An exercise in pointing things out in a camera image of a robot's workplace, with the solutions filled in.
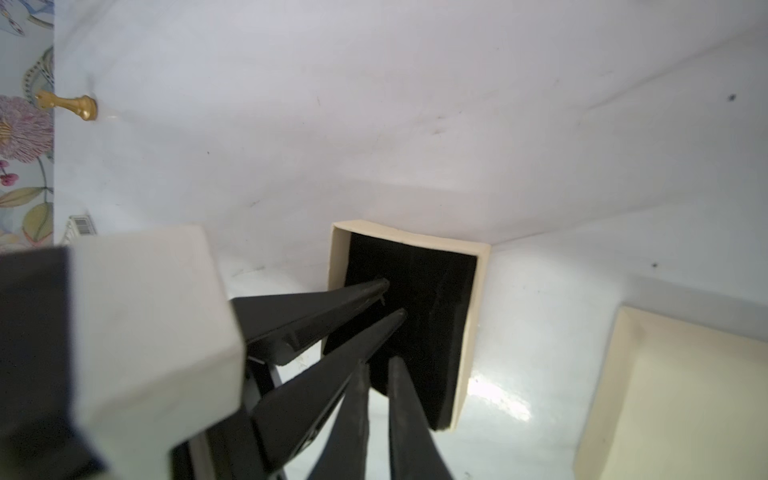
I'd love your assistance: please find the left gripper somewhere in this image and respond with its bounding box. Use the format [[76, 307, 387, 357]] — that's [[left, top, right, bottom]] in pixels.
[[0, 245, 271, 480]]

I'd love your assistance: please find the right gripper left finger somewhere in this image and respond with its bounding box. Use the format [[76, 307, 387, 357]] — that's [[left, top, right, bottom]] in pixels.
[[309, 363, 370, 480]]

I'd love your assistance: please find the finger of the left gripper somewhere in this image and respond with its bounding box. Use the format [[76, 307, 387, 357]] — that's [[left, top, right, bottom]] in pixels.
[[230, 279, 390, 366], [251, 308, 407, 473]]

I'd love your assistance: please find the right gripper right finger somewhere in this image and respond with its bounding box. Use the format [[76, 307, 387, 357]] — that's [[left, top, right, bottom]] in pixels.
[[387, 357, 453, 480]]

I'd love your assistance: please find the black foam insert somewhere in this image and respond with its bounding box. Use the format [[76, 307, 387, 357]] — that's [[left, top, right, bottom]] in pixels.
[[322, 233, 480, 431]]

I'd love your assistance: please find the small barcode box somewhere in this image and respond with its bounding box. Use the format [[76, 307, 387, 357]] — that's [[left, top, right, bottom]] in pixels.
[[61, 214, 97, 245]]

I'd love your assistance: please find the gold chess pawn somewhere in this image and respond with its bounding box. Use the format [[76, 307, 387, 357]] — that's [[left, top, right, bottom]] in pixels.
[[35, 90, 98, 121]]

